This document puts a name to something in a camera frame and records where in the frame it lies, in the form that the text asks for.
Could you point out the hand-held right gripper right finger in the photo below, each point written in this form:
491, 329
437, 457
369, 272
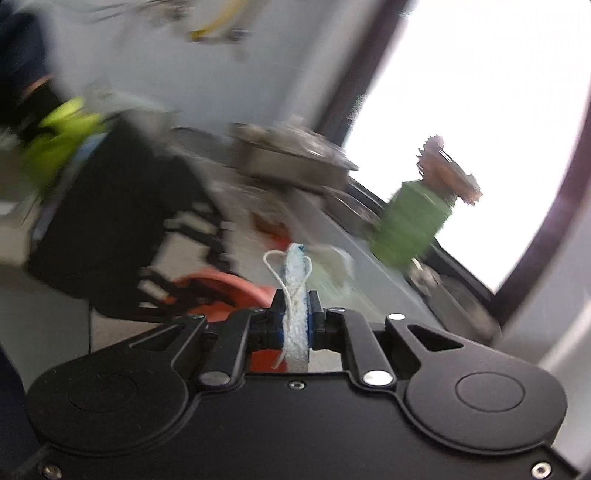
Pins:
315, 325

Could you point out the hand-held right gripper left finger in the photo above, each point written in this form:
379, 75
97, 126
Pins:
278, 325

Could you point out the clear plastic bag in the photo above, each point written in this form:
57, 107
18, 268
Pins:
272, 230

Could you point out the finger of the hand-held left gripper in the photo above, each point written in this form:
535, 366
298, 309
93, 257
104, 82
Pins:
203, 235
157, 295

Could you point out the tissue pack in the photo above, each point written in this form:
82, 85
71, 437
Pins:
334, 270

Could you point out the large steel tray with food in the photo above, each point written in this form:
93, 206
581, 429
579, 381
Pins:
291, 157

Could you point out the orange footed bowl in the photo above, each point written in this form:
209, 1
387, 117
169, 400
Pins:
212, 290

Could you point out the dried flowers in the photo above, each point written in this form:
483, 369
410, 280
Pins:
450, 170

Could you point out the person's dark blue clothing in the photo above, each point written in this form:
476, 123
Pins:
21, 55

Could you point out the green vase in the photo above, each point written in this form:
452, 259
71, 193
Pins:
411, 221

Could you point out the empty steel tray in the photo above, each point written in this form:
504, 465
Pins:
466, 309

